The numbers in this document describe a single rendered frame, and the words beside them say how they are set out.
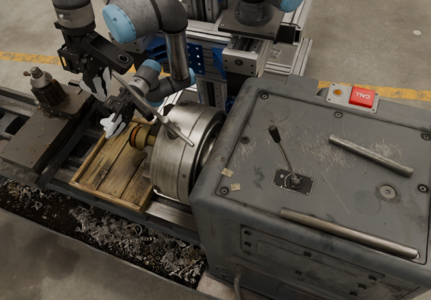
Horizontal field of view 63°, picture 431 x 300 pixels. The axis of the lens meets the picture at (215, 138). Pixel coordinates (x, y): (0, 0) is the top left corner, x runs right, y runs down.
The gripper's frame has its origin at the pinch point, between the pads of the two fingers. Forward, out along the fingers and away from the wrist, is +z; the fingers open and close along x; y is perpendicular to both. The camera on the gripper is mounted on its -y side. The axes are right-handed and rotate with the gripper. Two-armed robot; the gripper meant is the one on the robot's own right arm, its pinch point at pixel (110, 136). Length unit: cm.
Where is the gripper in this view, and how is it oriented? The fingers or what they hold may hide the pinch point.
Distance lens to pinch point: 122.4
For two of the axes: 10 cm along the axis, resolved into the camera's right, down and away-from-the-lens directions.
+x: -0.8, -5.8, -8.1
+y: -9.2, -2.6, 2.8
